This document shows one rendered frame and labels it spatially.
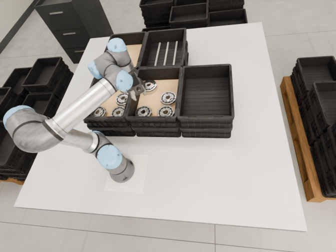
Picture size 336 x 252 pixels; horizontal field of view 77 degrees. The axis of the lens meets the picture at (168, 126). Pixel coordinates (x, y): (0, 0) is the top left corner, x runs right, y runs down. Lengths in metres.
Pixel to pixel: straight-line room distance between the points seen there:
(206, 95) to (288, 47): 1.88
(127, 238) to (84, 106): 1.36
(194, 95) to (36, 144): 0.89
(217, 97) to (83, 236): 1.59
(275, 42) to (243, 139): 1.97
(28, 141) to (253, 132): 1.13
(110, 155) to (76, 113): 0.36
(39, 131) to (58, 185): 0.70
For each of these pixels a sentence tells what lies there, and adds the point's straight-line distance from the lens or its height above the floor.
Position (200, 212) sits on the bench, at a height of 0.70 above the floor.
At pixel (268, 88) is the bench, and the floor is 0.70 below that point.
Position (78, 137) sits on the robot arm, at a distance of 1.11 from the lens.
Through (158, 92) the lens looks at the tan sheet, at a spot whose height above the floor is 0.83.
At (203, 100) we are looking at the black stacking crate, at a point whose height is 0.83.
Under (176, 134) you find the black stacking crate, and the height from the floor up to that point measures 0.74.
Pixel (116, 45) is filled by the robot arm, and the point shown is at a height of 1.33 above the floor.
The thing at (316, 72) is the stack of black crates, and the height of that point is 0.27.
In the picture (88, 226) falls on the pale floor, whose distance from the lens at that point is 2.13.
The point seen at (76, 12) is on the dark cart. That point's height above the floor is 0.79.
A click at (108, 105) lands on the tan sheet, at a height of 0.83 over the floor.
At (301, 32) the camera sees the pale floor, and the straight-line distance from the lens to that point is 3.32.
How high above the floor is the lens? 1.86
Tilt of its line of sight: 56 degrees down
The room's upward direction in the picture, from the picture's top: 18 degrees counter-clockwise
